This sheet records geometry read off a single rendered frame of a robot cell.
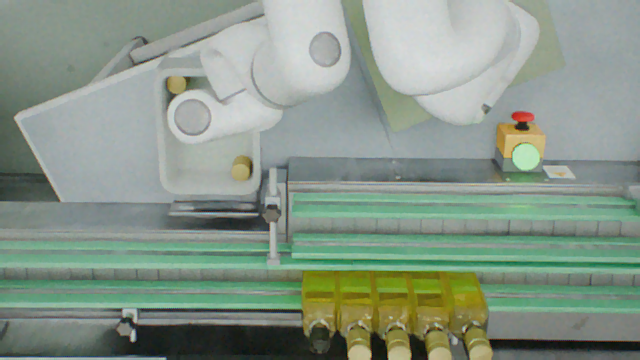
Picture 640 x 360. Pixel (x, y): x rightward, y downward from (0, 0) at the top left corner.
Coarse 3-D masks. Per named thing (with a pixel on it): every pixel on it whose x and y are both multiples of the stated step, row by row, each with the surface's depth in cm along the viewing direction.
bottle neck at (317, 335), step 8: (320, 320) 127; (312, 328) 126; (320, 328) 125; (328, 328) 127; (312, 336) 124; (320, 336) 123; (328, 336) 125; (312, 344) 124; (320, 344) 126; (328, 344) 124; (320, 352) 124
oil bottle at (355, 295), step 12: (336, 276) 144; (348, 276) 138; (360, 276) 138; (348, 288) 134; (360, 288) 134; (372, 288) 135; (348, 300) 131; (360, 300) 131; (372, 300) 131; (348, 312) 128; (360, 312) 128; (372, 312) 129; (348, 324) 128; (372, 324) 129
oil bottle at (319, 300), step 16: (304, 272) 139; (320, 272) 139; (304, 288) 134; (320, 288) 134; (336, 288) 135; (304, 304) 129; (320, 304) 129; (336, 304) 130; (304, 320) 128; (336, 320) 129
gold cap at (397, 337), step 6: (396, 330) 125; (402, 330) 125; (390, 336) 124; (396, 336) 124; (402, 336) 124; (390, 342) 123; (396, 342) 122; (402, 342) 122; (408, 342) 124; (390, 348) 122; (396, 348) 122; (402, 348) 122; (408, 348) 122; (390, 354) 122; (396, 354) 122; (402, 354) 122; (408, 354) 122
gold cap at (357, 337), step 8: (360, 328) 125; (352, 336) 124; (360, 336) 123; (368, 336) 125; (352, 344) 122; (360, 344) 121; (368, 344) 123; (352, 352) 122; (360, 352) 122; (368, 352) 122
